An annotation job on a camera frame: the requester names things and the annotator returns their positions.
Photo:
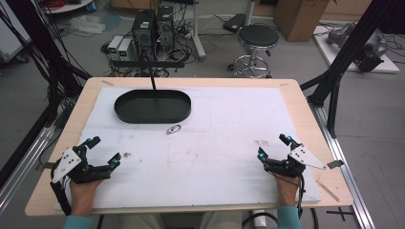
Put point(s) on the white board with robot parts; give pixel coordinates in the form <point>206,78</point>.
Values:
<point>379,60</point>

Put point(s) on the black computer tower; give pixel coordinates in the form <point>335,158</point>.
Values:
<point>165,25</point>
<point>144,28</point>

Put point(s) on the black metal frame post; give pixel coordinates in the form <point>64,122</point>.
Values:
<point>41,47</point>
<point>347,54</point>

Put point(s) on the black round stool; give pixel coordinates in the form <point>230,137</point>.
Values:
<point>258,36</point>

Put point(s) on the black oval tray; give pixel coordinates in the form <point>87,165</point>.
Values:
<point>153,108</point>

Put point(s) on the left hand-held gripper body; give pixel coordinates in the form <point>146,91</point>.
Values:
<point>68,160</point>

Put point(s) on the black flat device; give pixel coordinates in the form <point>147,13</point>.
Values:
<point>234,23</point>

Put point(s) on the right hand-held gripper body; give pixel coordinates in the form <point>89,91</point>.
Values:
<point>296,159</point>

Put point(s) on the brown cardboard box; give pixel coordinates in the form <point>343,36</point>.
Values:
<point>299,19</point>

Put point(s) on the silver metal carabiner clip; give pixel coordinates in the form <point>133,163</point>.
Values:
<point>173,129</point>

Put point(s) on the aluminium floor rail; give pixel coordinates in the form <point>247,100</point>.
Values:
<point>344,171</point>
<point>22,165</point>

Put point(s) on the white plastic bag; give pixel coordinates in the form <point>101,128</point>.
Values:
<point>86,24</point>

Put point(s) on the white foam mat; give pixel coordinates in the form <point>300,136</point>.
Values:
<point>197,159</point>

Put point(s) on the person's right hand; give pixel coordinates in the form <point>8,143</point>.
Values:
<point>288,191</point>

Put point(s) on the thin wooden stick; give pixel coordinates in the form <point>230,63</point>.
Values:
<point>328,191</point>

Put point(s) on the black tape piece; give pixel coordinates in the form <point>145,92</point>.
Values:
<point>335,164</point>

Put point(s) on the white power supply box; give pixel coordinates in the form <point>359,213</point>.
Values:
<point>125,49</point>
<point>115,44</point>

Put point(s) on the white table leg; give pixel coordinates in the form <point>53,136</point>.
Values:
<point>198,35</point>

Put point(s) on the person's left hand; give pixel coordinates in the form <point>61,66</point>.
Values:
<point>84,195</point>

